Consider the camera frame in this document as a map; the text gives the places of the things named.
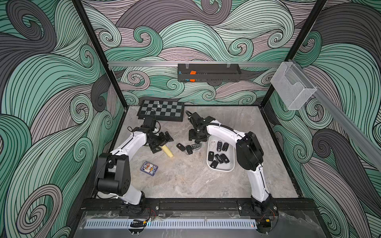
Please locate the aluminium rail right wall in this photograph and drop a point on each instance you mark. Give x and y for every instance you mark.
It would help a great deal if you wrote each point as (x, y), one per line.
(327, 93)

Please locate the white plastic storage box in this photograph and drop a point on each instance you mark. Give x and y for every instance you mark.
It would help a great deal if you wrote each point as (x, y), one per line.
(230, 153)

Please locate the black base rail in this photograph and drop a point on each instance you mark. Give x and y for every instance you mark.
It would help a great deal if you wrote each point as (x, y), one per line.
(163, 207)

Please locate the yellow plastic cylinder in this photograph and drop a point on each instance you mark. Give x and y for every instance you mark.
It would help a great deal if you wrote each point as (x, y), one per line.
(167, 151)

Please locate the black flip key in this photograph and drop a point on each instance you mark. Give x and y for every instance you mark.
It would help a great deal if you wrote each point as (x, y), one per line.
(189, 150)

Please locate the black key silver trim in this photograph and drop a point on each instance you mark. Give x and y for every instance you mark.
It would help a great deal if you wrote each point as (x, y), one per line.
(219, 146)

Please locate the black VW key large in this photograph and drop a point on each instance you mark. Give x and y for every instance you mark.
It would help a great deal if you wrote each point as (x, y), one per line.
(181, 147)

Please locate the aluminium rail back wall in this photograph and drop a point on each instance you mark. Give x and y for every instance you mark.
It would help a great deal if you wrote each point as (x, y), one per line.
(139, 63)

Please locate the black flip key buttons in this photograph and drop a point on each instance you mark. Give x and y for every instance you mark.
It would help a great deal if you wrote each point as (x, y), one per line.
(219, 159)

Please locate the white slotted cable duct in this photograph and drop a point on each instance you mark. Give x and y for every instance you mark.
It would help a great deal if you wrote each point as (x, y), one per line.
(174, 224)

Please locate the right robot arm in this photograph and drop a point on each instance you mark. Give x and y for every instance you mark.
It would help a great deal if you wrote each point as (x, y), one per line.
(249, 155)

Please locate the black VW key top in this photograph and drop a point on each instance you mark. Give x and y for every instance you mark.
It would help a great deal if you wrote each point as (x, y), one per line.
(214, 164)

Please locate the blue playing card box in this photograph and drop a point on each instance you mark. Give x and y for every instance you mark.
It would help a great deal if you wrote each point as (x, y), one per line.
(149, 168)

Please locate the aluminium rail wall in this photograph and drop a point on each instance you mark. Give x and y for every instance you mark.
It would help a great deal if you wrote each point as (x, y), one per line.
(139, 63)
(327, 93)

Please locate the black grey chessboard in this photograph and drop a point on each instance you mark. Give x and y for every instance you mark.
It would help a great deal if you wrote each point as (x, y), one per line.
(171, 110)

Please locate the black wall shelf tray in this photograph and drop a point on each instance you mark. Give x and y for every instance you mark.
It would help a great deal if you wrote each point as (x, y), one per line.
(209, 73)

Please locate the clear acrylic wall holder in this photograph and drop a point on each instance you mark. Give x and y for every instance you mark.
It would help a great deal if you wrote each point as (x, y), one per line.
(292, 85)

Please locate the silver BMW key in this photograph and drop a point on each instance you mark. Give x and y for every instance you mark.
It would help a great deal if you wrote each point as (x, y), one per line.
(196, 146)

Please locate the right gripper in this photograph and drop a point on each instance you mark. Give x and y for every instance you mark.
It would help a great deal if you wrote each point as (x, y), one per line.
(193, 135)

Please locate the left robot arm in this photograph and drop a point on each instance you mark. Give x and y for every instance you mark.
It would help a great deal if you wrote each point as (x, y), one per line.
(113, 174)

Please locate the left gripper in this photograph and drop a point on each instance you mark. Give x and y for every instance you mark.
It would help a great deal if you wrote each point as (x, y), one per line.
(162, 140)

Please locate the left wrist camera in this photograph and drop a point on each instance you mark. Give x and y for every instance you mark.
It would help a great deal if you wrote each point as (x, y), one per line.
(149, 123)

